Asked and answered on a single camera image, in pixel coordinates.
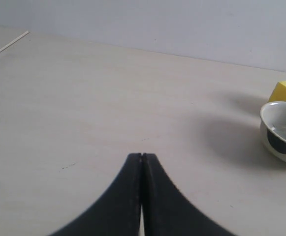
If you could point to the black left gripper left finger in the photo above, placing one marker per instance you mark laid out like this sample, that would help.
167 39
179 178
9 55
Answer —
117 211

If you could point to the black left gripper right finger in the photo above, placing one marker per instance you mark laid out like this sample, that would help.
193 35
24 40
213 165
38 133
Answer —
166 211

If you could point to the grey ceramic bowl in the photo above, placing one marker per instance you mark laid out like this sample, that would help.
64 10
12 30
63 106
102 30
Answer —
273 128

